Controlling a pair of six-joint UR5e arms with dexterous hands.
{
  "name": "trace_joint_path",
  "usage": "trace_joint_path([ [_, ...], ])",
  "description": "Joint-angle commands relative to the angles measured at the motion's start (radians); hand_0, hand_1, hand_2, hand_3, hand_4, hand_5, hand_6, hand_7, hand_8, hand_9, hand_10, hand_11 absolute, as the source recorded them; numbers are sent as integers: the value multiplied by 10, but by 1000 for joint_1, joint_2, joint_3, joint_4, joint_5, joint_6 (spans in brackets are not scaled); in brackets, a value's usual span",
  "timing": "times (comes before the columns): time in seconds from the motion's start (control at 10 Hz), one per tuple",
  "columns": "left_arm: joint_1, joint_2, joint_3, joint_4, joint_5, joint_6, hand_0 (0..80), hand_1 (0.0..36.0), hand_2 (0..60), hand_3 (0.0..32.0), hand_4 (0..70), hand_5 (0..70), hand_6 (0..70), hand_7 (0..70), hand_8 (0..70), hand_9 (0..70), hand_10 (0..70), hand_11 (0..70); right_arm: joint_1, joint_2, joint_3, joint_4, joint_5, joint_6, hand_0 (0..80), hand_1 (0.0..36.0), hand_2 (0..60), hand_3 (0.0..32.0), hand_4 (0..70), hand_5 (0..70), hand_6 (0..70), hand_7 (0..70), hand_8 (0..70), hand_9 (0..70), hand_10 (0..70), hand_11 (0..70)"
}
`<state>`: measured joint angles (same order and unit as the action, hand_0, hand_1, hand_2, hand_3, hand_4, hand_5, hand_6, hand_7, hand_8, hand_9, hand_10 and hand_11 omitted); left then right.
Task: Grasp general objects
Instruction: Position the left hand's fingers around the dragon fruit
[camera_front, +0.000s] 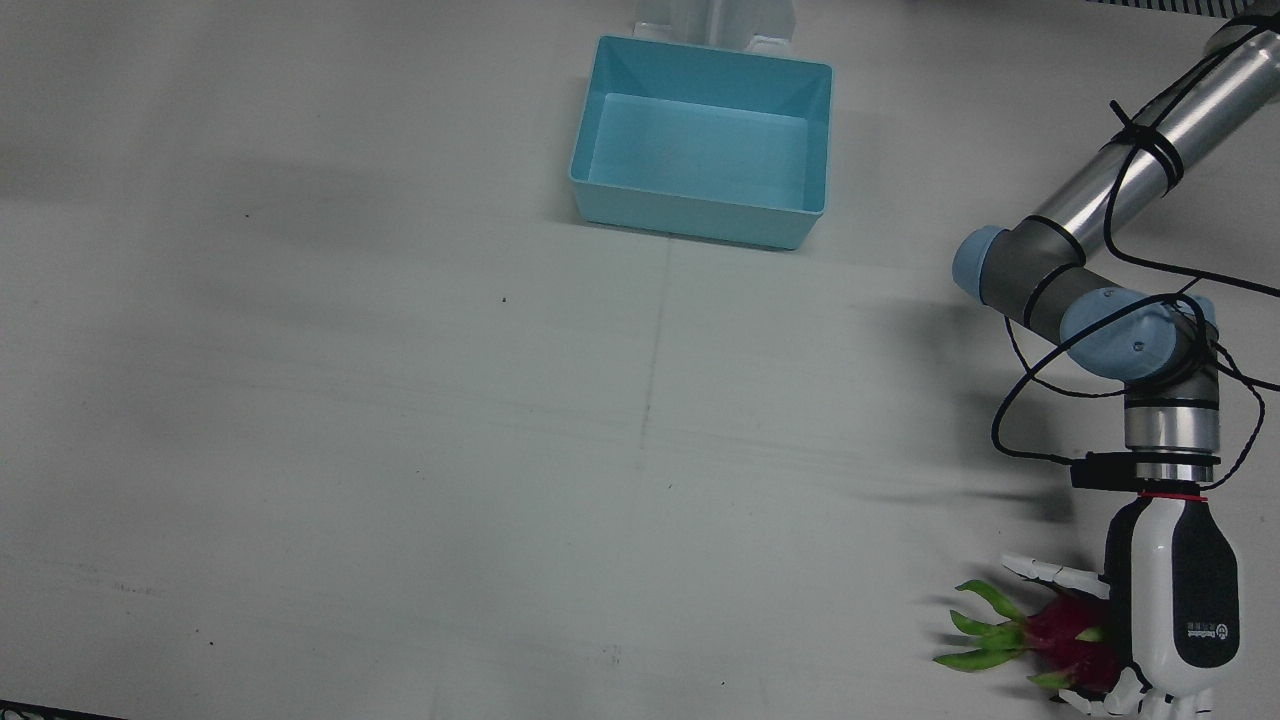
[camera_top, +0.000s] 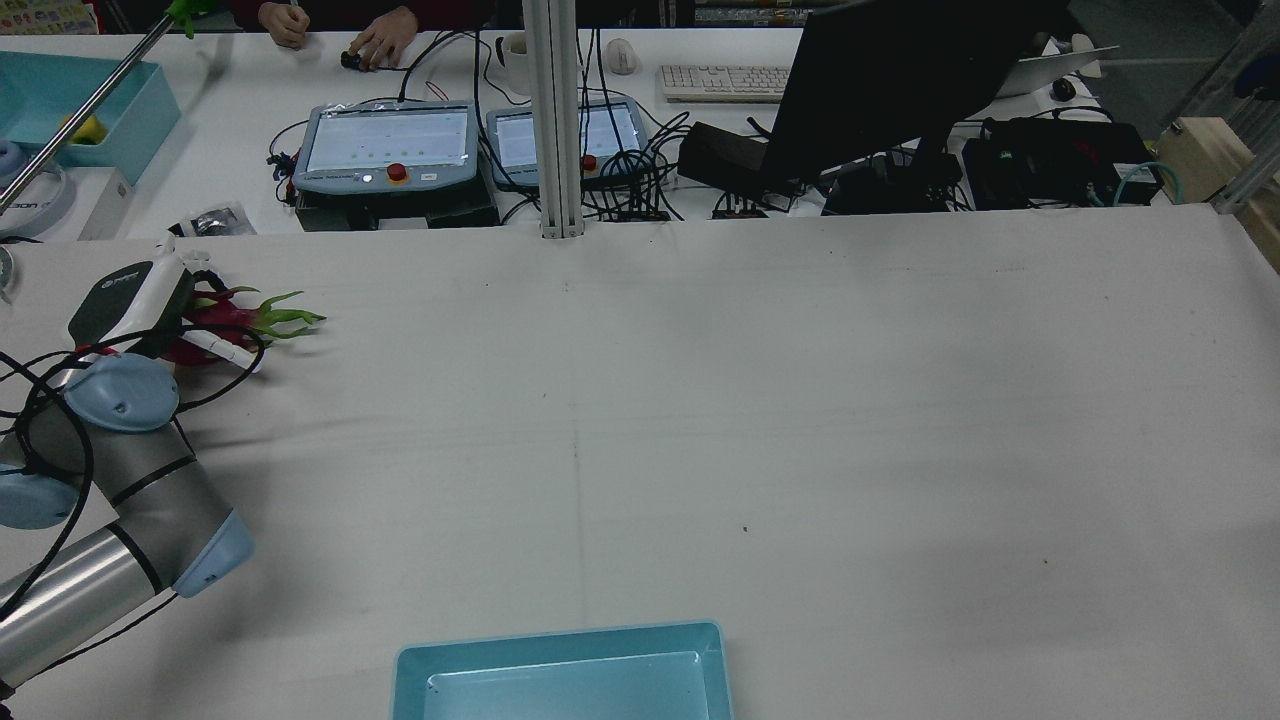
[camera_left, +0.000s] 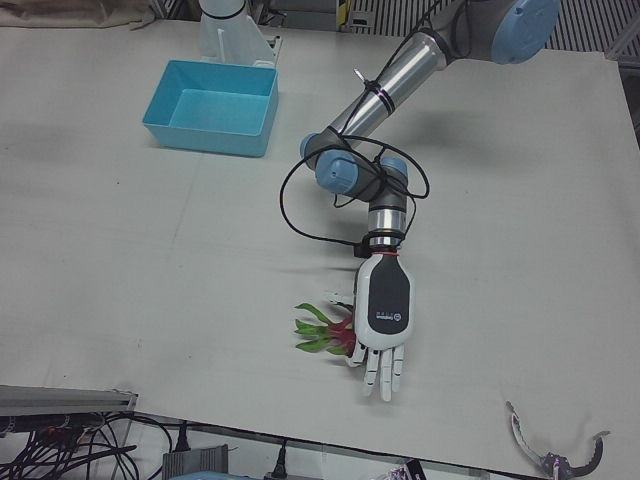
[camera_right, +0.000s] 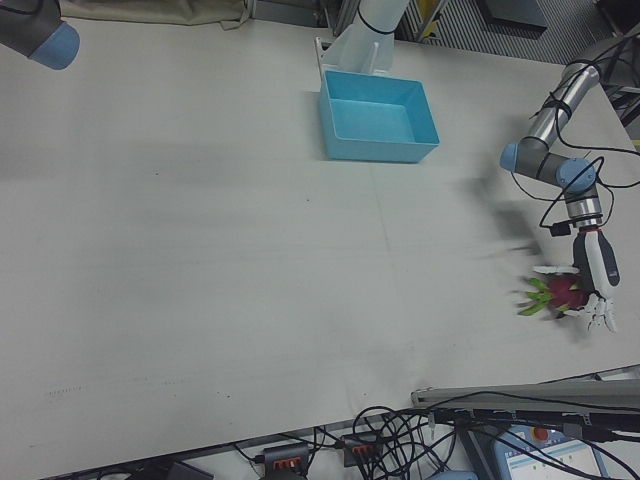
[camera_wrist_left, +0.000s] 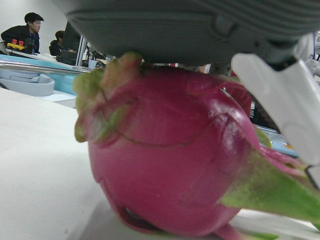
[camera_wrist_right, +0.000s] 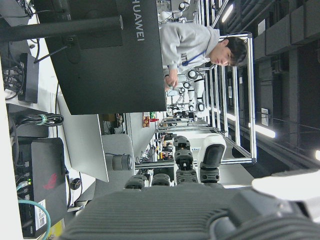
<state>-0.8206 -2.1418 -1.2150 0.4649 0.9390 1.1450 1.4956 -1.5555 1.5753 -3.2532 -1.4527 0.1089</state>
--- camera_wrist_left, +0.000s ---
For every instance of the left robot dexterous hand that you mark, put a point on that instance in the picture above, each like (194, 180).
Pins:
(162, 27)

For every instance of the pink dragon fruit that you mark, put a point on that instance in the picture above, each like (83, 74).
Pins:
(162, 170)

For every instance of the pale blue cup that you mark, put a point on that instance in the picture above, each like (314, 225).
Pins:
(92, 64)

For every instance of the black computer monitor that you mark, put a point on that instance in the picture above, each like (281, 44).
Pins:
(71, 37)

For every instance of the black laptop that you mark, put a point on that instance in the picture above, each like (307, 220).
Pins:
(67, 57)

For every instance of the seated person in dark hoodie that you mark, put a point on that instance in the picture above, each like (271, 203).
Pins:
(56, 46)

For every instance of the light blue plastic bin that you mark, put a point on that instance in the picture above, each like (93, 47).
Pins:
(65, 85)

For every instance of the standing person in black jacket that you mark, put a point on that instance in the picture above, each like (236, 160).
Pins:
(17, 33)

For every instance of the person in white shirt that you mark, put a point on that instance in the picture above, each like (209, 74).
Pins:
(308, 47)

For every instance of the yellow emergency stop box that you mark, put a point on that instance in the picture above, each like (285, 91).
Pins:
(15, 46)

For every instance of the light blue teach pendant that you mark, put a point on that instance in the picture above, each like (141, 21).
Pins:
(277, 142)

